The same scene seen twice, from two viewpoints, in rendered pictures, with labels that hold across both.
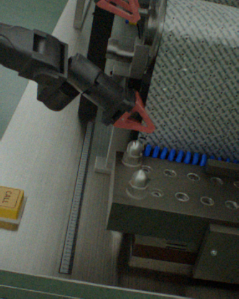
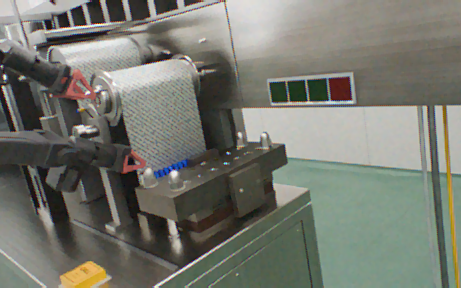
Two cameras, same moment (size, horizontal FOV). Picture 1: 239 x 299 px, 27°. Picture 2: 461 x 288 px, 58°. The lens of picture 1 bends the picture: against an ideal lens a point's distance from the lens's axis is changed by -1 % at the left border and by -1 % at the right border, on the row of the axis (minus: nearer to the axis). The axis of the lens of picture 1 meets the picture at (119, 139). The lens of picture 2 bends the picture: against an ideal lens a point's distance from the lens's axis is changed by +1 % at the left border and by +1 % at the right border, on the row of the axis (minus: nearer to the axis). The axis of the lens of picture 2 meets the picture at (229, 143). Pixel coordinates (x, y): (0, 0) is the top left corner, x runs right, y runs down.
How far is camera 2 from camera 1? 0.45 m
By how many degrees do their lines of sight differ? 38
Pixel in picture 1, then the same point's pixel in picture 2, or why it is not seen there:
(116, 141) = (117, 197)
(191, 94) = (154, 126)
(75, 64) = (77, 141)
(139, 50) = (101, 122)
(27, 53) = (47, 143)
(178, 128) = (158, 153)
